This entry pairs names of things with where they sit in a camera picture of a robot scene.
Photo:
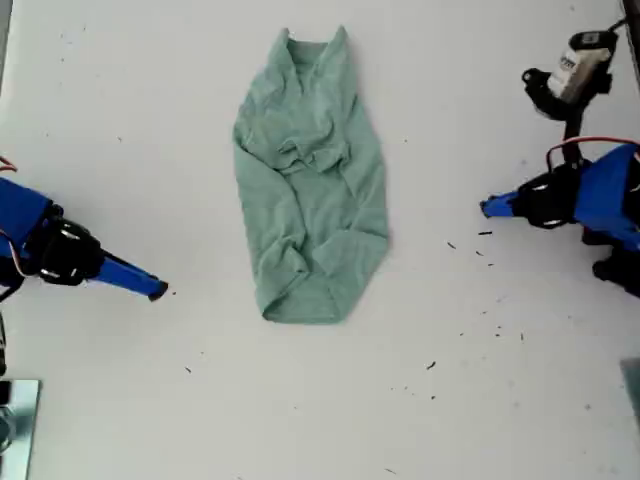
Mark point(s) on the green t-shirt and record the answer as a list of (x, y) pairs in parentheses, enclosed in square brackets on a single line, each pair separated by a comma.
[(310, 200)]

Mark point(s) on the large steel plate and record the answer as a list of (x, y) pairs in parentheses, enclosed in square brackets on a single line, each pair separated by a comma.
[(20, 430)]

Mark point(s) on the gripper camera stalk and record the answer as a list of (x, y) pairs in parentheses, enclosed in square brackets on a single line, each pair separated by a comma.
[(575, 135)]

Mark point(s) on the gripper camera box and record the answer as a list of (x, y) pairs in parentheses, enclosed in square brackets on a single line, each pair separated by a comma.
[(570, 70)]

